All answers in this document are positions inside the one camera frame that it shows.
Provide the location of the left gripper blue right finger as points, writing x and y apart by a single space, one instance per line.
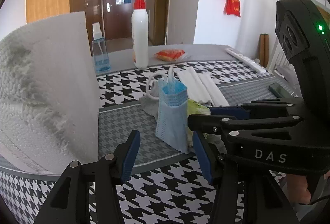
202 157

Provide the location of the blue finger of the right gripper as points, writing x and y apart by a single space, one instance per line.
236 112

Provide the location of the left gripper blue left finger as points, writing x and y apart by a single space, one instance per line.
131 148

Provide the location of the blue face mask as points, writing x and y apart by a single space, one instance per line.
171 125

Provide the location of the green plastic bag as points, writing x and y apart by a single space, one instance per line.
194 108

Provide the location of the white foam sheets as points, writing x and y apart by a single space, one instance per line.
201 88

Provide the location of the grey sock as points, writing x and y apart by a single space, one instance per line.
150 101

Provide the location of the person's right hand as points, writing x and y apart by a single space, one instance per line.
297 189

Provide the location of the black smartphone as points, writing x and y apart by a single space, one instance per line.
278 91

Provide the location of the houndstooth table cloth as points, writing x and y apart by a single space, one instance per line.
166 186

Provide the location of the white remote control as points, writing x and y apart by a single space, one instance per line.
252 64

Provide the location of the wooden sticks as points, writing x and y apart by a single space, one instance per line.
264 49

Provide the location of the red snack packet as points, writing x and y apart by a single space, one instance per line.
169 55

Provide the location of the white styrofoam box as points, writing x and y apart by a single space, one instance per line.
49 95

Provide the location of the blue spray bottle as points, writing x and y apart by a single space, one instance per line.
99 50

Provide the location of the white pump lotion bottle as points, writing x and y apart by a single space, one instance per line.
140 38

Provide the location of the dark brown entrance door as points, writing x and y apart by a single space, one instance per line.
117 18

